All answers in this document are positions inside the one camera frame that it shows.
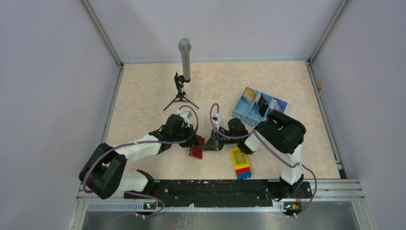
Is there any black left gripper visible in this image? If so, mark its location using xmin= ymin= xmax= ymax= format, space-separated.
xmin=172 ymin=124 xmax=201 ymax=148

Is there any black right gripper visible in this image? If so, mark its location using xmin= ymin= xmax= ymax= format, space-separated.
xmin=202 ymin=127 xmax=240 ymax=151

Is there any red leather card holder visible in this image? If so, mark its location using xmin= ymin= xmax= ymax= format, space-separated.
xmin=189 ymin=135 xmax=205 ymax=160

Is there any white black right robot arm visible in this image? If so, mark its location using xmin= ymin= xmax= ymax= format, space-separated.
xmin=202 ymin=110 xmax=306 ymax=197

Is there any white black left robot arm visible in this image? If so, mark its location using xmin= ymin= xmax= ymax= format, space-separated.
xmin=79 ymin=111 xmax=198 ymax=199

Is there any blue three-slot card box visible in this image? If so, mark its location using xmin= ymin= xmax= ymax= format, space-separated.
xmin=232 ymin=87 xmax=288 ymax=127

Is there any yellow red blue toy block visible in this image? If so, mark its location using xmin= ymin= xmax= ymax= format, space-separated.
xmin=230 ymin=148 xmax=252 ymax=181

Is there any black tripod stand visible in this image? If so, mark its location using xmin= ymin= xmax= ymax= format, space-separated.
xmin=163 ymin=72 xmax=200 ymax=111

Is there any grey microphone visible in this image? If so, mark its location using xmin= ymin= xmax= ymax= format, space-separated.
xmin=178 ymin=38 xmax=192 ymax=82

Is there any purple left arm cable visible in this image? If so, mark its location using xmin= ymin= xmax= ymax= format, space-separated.
xmin=82 ymin=105 xmax=200 ymax=218

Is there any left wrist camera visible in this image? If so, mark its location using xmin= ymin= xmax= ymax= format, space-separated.
xmin=177 ymin=111 xmax=193 ymax=124

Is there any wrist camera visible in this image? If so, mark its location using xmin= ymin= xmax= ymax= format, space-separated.
xmin=212 ymin=113 xmax=222 ymax=130
xmin=177 ymin=111 xmax=193 ymax=124

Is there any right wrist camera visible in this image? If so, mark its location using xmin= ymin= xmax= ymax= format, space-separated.
xmin=212 ymin=113 xmax=222 ymax=130

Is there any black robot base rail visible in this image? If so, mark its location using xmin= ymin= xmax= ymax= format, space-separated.
xmin=141 ymin=179 xmax=312 ymax=207

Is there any small tan object on rail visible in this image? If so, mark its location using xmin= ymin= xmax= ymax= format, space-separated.
xmin=315 ymin=80 xmax=322 ymax=90

